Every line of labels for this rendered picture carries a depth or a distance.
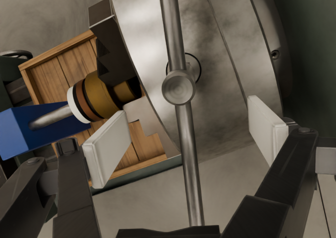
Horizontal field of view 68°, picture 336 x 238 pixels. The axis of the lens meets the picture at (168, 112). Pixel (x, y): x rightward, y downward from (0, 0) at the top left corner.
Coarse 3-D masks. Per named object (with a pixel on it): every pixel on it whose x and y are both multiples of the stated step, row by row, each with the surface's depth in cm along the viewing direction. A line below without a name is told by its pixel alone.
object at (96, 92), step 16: (80, 80) 41; (96, 80) 38; (128, 80) 43; (80, 96) 39; (96, 96) 38; (112, 96) 38; (128, 96) 39; (80, 112) 39; (96, 112) 40; (112, 112) 40
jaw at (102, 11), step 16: (96, 16) 29; (112, 16) 28; (96, 32) 29; (112, 32) 30; (96, 48) 33; (112, 48) 32; (96, 64) 37; (112, 64) 34; (128, 64) 35; (112, 80) 37
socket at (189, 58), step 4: (184, 52) 24; (188, 56) 24; (192, 56) 24; (188, 60) 24; (192, 60) 24; (196, 60) 24; (168, 64) 24; (192, 64) 24; (196, 64) 24; (168, 68) 24; (196, 68) 24; (168, 72) 24; (196, 72) 24; (196, 76) 24; (196, 80) 24
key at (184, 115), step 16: (160, 0) 16; (176, 0) 16; (176, 16) 16; (176, 32) 16; (176, 48) 16; (176, 64) 17; (176, 112) 18; (192, 128) 18; (192, 144) 18; (192, 160) 18; (192, 176) 18; (192, 192) 19; (192, 208) 19; (192, 224) 19
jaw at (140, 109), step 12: (144, 96) 39; (132, 108) 39; (144, 108) 39; (132, 120) 39; (144, 120) 39; (156, 120) 38; (144, 132) 39; (156, 132) 38; (168, 144) 38; (168, 156) 38
